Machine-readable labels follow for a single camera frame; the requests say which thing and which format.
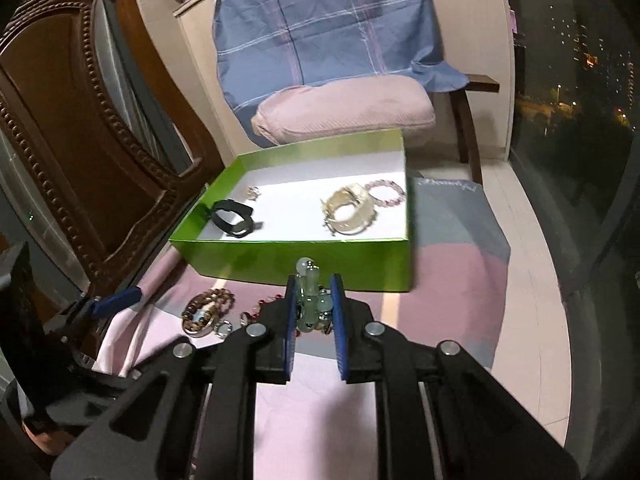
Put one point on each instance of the blue plaid cloth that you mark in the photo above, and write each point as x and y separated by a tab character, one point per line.
264	46

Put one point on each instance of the pink cushion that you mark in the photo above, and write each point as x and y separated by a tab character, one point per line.
371	103

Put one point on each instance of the rhinestone ring brooch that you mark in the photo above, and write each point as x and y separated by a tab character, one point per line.
223	329

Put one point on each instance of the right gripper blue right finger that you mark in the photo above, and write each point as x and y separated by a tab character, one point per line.
349	318

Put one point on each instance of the silver bangle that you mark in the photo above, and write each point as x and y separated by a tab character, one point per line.
199	322

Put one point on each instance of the carved wooden chair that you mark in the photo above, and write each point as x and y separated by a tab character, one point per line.
115	202

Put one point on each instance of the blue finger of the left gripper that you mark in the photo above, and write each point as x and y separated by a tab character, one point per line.
111	305

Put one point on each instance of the pink striped bed sheet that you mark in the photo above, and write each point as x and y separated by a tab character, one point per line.
316	426

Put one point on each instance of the cream white wristwatch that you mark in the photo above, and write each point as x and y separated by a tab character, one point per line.
349	210

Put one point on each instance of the green cardboard box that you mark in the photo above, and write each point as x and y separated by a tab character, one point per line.
293	181

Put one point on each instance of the wooden armchair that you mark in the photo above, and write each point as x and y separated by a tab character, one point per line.
455	134

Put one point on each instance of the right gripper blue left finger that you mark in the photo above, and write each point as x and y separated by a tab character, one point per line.
284	334

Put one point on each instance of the black wristband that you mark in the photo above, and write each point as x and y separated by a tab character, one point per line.
234	218

